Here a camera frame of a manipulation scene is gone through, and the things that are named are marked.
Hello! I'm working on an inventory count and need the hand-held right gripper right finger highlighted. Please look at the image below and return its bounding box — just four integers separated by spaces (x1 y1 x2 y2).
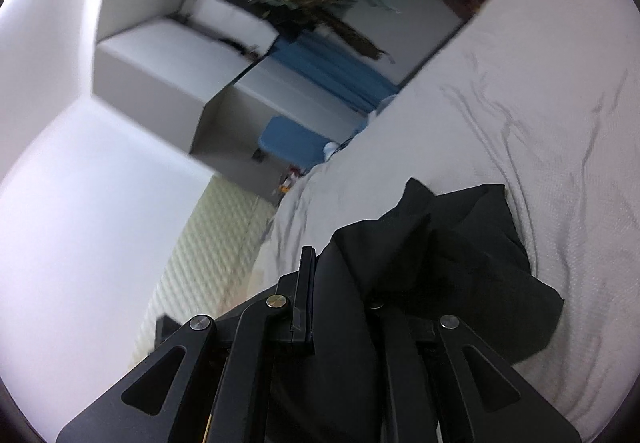
367 300 582 443

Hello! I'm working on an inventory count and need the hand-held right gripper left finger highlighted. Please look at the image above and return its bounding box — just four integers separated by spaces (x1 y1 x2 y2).
55 246 317 443

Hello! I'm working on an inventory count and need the black puffer jacket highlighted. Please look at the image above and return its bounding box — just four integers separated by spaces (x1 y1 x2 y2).
267 178 566 443

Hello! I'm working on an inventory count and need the cream quilted headboard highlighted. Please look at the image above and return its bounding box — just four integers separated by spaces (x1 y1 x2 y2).
132 175 279 369

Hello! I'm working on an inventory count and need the cluster of small bedside bottles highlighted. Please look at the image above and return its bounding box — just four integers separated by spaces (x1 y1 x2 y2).
277 165 307 196

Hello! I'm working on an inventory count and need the blue curtain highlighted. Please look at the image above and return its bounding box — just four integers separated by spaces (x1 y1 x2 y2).
272 35 401 112

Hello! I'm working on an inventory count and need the bed with grey sheet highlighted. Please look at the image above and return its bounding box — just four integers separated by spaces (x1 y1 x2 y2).
250 0 640 443

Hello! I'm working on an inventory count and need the grey wardrobe cabinet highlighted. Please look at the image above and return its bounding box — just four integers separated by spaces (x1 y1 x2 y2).
92 0 401 208

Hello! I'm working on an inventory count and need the leopard print scarf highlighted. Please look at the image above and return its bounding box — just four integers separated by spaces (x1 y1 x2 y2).
280 0 392 62

